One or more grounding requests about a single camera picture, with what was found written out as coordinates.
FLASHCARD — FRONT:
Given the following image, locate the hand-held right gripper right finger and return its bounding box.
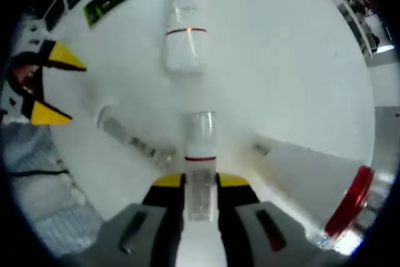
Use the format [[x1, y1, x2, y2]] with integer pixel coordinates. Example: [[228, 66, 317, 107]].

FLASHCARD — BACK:
[[215, 172, 344, 267]]

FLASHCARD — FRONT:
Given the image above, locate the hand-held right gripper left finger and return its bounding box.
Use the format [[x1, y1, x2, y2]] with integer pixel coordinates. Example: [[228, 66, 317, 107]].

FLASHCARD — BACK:
[[71, 173, 186, 267]]

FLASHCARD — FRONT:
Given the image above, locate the clear skincare jar red lid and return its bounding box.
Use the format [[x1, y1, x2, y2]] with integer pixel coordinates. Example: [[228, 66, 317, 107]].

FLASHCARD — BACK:
[[314, 164, 396, 254]]

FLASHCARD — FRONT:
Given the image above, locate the clear skincare bottle white cap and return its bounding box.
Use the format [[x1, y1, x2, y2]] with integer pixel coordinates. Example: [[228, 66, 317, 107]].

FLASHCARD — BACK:
[[97, 112, 178, 169]]

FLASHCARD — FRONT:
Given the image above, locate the white skincare tube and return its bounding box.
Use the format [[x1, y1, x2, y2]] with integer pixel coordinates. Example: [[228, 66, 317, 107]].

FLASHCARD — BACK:
[[164, 0, 209, 76]]

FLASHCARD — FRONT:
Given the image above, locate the person's white knitted sweater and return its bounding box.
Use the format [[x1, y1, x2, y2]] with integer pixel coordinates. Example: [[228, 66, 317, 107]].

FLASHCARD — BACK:
[[0, 119, 104, 249]]

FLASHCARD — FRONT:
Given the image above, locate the black cable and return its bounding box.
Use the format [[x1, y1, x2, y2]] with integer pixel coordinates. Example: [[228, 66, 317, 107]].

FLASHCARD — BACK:
[[12, 169, 69, 178]]

